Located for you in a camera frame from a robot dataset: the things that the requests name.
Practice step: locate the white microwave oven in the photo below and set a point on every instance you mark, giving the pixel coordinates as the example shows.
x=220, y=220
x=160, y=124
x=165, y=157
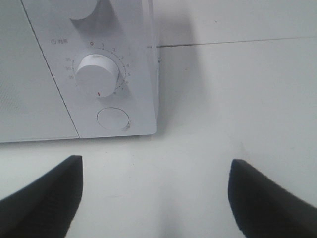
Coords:
x=122, y=30

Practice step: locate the round white door button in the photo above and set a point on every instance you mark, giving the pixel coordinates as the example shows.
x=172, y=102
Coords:
x=113, y=118

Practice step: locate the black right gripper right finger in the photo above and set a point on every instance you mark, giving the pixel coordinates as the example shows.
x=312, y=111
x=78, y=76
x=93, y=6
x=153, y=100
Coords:
x=263, y=209

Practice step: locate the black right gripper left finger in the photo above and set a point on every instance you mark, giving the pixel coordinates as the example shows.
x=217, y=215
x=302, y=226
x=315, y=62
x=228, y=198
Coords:
x=46, y=207

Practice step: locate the upper white power knob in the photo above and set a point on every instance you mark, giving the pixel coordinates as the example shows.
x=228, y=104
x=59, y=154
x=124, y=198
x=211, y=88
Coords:
x=79, y=9

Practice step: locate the lower white timer knob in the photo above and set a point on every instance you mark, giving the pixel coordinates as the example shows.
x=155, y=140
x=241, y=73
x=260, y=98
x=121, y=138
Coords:
x=97, y=75

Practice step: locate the white microwave door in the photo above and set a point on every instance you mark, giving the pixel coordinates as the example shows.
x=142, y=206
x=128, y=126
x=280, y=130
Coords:
x=31, y=107

